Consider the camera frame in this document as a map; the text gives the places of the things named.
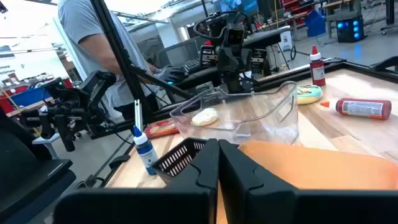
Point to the clear plastic storage bin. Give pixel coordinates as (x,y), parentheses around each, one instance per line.
(248,124)

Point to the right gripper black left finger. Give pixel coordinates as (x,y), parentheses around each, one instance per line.
(192,202)

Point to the person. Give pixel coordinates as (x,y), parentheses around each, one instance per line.
(81,25)

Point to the person's forearm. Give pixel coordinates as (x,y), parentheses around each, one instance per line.
(105,53)

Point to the blue ink bottle white collar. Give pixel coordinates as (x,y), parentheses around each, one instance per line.
(146,154)

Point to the black spare robot arm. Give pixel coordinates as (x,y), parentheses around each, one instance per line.
(90,90)

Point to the blue plastic bin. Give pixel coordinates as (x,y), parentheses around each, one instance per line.
(314,23)

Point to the white frosted donut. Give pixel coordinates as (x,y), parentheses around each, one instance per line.
(204,117)

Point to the red snack packet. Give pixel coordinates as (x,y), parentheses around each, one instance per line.
(160,128)

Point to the sprinkled frosted donut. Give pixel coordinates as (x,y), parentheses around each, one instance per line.
(311,95)

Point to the blue storage tote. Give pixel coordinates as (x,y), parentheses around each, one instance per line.
(29,97)

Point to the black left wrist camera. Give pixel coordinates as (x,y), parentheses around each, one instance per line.
(235,36)

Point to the computer monitor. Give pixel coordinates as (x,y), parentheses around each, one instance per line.
(239,5)

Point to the black slotted plastic basket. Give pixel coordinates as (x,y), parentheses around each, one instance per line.
(177,158)

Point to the black rig frame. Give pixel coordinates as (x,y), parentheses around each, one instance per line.
(118,53)

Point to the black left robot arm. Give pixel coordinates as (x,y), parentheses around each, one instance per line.
(217,25)

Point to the silver metal bracket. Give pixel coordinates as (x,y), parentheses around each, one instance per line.
(138,113)

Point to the person's hand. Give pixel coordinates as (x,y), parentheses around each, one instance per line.
(171,74)

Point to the computer tower with blue lights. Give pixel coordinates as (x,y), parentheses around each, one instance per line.
(350,28)

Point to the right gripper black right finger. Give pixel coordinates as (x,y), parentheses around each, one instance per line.
(264,205)

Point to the black equipment stand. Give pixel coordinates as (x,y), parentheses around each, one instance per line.
(25,174)

